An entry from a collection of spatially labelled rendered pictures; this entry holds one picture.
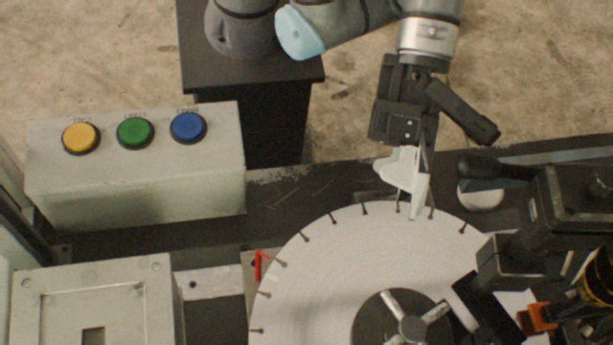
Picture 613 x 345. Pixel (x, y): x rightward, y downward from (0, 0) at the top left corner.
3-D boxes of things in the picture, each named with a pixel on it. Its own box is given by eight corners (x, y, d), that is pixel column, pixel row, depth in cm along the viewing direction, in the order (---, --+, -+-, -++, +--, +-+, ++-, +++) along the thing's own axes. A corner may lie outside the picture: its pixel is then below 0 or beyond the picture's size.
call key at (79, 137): (67, 157, 79) (62, 149, 77) (67, 131, 81) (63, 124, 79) (98, 154, 79) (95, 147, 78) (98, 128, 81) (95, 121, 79)
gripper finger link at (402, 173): (373, 213, 72) (380, 149, 77) (421, 221, 72) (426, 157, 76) (376, 200, 69) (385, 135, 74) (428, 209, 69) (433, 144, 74)
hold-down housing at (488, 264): (471, 297, 55) (576, 210, 37) (465, 248, 57) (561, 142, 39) (530, 298, 56) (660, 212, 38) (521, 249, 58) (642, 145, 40)
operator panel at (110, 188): (57, 236, 88) (22, 192, 75) (59, 170, 93) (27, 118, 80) (247, 214, 92) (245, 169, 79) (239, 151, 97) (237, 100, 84)
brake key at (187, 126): (175, 147, 81) (173, 139, 79) (173, 121, 83) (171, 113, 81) (205, 144, 81) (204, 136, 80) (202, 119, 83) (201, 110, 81)
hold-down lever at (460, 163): (465, 240, 44) (478, 225, 42) (443, 166, 47) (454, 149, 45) (564, 226, 46) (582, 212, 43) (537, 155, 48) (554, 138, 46)
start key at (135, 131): (122, 151, 80) (119, 144, 78) (121, 126, 82) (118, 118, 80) (152, 149, 80) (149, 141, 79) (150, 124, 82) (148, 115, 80)
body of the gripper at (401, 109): (365, 143, 82) (381, 55, 81) (427, 154, 82) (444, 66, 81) (368, 145, 75) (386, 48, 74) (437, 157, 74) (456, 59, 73)
